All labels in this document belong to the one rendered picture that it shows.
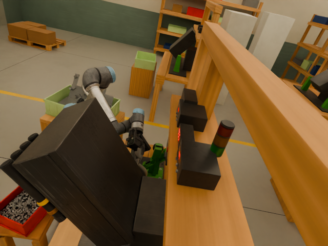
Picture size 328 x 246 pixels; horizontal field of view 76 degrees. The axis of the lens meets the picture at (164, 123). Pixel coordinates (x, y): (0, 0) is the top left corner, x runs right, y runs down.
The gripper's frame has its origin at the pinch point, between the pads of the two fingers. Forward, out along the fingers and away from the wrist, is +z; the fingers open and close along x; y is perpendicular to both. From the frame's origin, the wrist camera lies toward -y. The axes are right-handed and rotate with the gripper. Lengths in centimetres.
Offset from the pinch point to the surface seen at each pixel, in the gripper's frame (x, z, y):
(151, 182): 10.0, 12.4, -1.2
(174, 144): 34.9, 4.9, 15.2
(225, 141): 57, 11, 17
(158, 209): 16.3, 26.5, 0.9
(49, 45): -389, -441, -28
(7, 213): -67, 24, 31
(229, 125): 61, 8, 20
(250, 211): 2, -3, -203
